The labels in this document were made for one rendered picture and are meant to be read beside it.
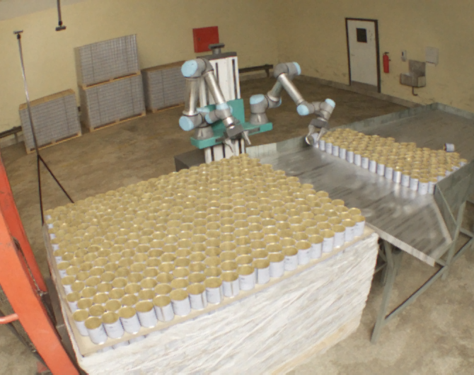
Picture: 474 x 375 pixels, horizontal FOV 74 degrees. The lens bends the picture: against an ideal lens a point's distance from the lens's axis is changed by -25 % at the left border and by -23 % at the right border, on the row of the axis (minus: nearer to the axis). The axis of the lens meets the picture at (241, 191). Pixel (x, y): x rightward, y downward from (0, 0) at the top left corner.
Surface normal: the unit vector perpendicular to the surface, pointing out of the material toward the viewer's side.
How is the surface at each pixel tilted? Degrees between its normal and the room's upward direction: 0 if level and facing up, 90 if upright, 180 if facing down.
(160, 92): 92
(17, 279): 90
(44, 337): 90
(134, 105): 92
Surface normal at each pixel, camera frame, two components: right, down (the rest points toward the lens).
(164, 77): 0.51, 0.37
